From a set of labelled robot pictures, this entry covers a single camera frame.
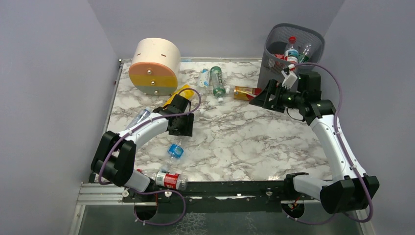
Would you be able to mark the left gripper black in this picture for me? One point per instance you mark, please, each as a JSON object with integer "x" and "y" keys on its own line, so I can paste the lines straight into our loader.
{"x": 174, "y": 105}

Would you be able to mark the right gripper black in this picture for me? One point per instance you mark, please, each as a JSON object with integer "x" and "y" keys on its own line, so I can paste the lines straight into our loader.
{"x": 272, "y": 96}

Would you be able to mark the clear bottle small label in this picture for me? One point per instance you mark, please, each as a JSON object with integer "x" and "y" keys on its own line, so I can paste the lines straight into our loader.
{"x": 143, "y": 114}

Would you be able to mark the clear bottle red blue label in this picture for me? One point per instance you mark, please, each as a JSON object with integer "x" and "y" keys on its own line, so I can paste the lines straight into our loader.
{"x": 291, "y": 51}

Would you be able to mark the clear bottle dark green label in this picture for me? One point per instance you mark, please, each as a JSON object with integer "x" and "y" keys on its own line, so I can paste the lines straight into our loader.
{"x": 305, "y": 53}

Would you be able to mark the clear bottle red label front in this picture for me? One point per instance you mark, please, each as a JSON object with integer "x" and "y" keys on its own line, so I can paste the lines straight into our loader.
{"x": 166, "y": 179}

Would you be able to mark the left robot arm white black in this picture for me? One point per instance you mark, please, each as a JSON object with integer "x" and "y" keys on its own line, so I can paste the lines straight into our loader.
{"x": 114, "y": 159}

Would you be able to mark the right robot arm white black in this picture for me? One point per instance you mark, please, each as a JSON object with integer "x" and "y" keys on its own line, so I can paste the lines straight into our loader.
{"x": 351, "y": 188}

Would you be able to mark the grey mesh waste bin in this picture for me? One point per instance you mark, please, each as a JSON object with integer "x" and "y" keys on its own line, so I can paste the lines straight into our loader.
{"x": 275, "y": 44}

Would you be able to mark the yellow drink bottle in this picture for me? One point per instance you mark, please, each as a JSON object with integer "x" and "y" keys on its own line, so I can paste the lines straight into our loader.
{"x": 183, "y": 91}

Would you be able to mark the green plastic bottle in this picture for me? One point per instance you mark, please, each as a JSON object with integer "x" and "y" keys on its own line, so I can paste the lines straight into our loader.
{"x": 219, "y": 90}

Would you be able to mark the clear bottle white blue label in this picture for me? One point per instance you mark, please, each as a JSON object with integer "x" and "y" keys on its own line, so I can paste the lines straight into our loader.
{"x": 203, "y": 81}

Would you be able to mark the cream orange round drum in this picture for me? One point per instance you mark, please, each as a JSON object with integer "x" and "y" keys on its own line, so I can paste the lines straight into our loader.
{"x": 154, "y": 69}

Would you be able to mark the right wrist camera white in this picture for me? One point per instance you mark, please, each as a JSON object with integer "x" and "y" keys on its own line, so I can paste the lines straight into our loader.
{"x": 289, "y": 76}

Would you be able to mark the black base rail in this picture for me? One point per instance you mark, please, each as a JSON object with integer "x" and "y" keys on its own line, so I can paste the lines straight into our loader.
{"x": 214, "y": 197}

